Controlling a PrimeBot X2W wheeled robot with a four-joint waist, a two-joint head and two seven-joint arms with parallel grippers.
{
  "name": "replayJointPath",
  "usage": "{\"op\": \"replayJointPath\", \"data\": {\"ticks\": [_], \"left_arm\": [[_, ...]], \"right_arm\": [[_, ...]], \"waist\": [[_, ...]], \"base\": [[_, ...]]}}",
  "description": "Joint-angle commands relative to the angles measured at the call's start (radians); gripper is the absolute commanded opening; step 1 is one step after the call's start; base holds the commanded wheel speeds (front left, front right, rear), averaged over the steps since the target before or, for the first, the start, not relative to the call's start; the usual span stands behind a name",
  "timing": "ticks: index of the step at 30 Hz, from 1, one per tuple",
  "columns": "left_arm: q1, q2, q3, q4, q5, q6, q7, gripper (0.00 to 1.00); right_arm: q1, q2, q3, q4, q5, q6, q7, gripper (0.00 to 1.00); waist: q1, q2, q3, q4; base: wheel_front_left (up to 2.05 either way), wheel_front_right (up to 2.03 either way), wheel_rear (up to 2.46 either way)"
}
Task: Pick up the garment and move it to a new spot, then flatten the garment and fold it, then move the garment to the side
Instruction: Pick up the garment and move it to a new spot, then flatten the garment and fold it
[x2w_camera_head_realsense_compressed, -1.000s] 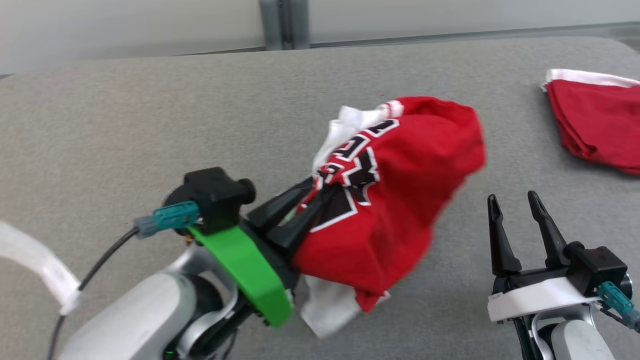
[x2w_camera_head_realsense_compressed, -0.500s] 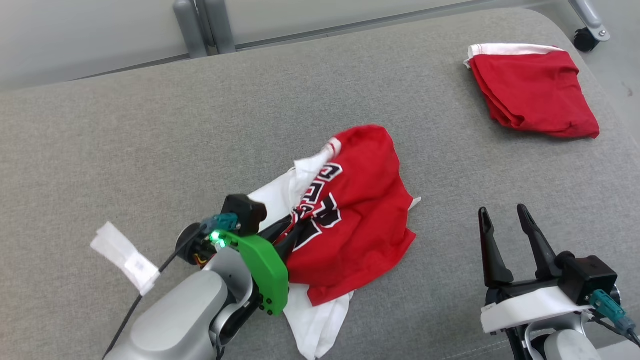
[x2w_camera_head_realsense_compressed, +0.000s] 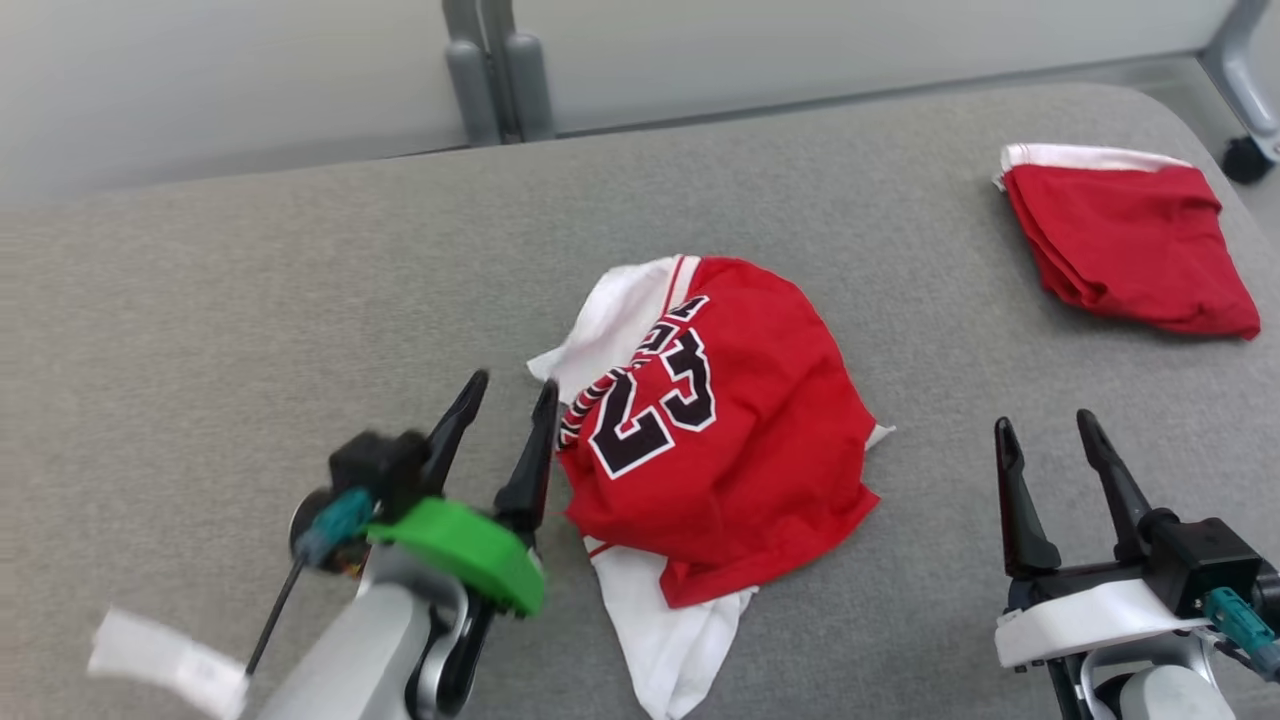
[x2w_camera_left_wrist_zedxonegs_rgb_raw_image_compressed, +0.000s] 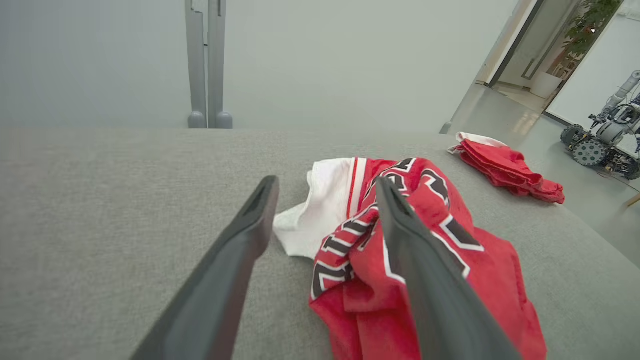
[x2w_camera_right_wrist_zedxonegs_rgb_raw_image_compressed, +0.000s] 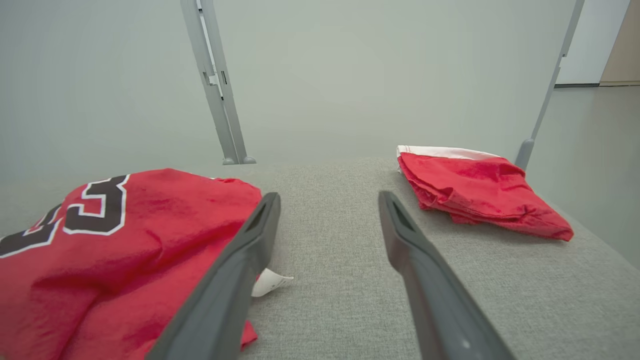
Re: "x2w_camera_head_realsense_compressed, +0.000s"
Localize teal plug camera cable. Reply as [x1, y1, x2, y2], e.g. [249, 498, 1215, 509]
[1203, 587, 1280, 683]
[245, 487, 376, 676]

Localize white cable label tag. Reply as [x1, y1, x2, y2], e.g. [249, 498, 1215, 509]
[88, 607, 251, 720]

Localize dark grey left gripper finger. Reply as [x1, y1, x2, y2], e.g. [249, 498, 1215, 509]
[493, 378, 561, 551]
[420, 370, 490, 496]

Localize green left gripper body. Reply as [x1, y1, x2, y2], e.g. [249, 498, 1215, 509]
[365, 497, 546, 618]

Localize teal plug right camera cable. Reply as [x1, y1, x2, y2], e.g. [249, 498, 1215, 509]
[1203, 587, 1280, 683]

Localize black caster wheel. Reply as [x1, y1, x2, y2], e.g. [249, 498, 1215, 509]
[1222, 135, 1276, 186]

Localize grey metal frame legs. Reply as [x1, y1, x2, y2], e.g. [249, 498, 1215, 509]
[480, 0, 556, 143]

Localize teal plug left camera cable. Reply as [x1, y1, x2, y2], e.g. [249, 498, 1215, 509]
[245, 487, 376, 676]

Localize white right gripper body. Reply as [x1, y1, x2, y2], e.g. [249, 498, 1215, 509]
[994, 560, 1216, 669]

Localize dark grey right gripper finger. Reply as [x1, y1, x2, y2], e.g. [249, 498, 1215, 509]
[994, 417, 1063, 579]
[1076, 409, 1153, 561]

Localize grey partition post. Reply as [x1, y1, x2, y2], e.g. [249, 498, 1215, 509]
[443, 0, 504, 147]

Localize red number 23 basketball jersey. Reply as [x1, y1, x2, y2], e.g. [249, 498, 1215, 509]
[527, 254, 896, 720]

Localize grey chair leg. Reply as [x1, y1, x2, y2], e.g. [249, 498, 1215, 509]
[1198, 0, 1280, 166]

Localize red shorts with white trim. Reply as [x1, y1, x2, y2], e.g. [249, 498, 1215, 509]
[993, 143, 1262, 341]

